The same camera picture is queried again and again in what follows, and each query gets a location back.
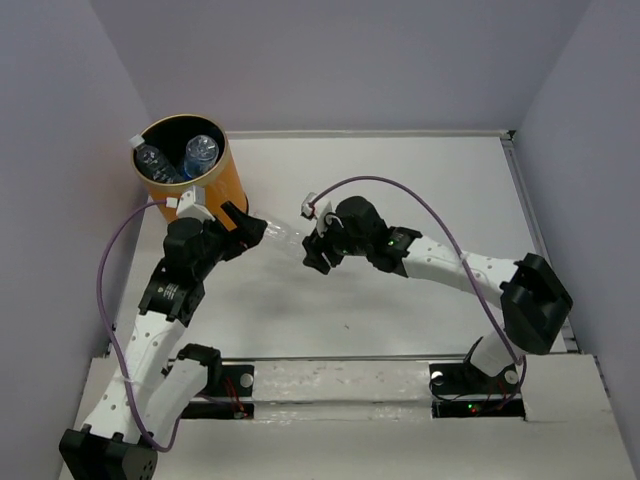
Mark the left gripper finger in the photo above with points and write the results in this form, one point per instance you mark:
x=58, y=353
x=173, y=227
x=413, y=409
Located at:
x=249, y=231
x=237, y=219

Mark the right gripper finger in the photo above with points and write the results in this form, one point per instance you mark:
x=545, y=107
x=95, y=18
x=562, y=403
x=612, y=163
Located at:
x=314, y=253
x=332, y=254

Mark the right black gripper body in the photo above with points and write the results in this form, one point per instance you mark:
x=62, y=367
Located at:
x=338, y=241

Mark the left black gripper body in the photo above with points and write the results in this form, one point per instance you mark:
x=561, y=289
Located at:
x=220, y=244

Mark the clear bottle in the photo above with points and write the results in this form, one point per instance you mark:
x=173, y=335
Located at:
x=152, y=163
x=283, y=240

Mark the blue label plastic bottle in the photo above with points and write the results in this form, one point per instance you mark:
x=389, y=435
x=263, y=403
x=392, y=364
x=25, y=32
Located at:
x=201, y=154

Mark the clear bottle front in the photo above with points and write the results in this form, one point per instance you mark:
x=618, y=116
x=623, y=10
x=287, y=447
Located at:
x=152, y=163

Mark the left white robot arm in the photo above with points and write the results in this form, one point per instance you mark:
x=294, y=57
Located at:
x=137, y=416

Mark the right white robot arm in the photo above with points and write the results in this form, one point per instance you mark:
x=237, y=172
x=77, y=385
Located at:
x=533, y=301

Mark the orange cylindrical bin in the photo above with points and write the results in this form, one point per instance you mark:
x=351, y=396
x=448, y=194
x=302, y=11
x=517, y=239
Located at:
x=221, y=183

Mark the white cardboard front panel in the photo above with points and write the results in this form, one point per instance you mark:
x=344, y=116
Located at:
x=371, y=419

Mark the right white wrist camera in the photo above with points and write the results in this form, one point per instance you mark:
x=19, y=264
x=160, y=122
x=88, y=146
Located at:
x=316, y=208

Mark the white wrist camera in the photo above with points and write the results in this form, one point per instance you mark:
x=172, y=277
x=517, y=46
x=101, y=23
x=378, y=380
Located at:
x=190, y=204
x=316, y=208

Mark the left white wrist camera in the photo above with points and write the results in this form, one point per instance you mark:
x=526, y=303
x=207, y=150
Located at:
x=190, y=204

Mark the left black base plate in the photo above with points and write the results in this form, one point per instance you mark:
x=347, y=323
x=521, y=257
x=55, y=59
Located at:
x=230, y=399

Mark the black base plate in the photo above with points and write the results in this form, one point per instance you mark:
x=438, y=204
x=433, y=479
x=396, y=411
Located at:
x=230, y=399
x=475, y=397

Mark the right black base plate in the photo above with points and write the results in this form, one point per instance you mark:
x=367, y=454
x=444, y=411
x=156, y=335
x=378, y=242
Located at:
x=475, y=397

